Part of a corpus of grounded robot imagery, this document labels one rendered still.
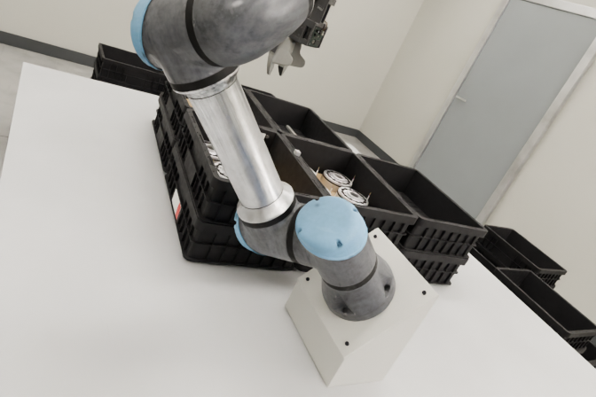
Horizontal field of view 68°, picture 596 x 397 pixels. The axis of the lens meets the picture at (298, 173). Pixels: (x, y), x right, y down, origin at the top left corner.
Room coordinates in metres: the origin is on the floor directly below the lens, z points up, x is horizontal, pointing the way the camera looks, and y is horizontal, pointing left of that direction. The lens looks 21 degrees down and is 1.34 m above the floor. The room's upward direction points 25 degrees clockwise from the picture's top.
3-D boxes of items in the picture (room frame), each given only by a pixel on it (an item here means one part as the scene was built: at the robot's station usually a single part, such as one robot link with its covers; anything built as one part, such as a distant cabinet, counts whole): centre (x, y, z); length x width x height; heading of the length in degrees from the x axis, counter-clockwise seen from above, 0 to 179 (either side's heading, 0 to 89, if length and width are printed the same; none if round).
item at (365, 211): (1.24, -0.13, 0.92); 0.40 x 0.30 x 0.02; 32
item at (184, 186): (1.08, 0.13, 0.76); 0.40 x 0.30 x 0.12; 32
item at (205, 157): (1.08, 0.13, 0.92); 0.40 x 0.30 x 0.02; 32
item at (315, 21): (1.06, 0.13, 1.29); 0.09 x 0.08 x 0.12; 70
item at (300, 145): (1.24, -0.13, 0.87); 0.40 x 0.30 x 0.11; 32
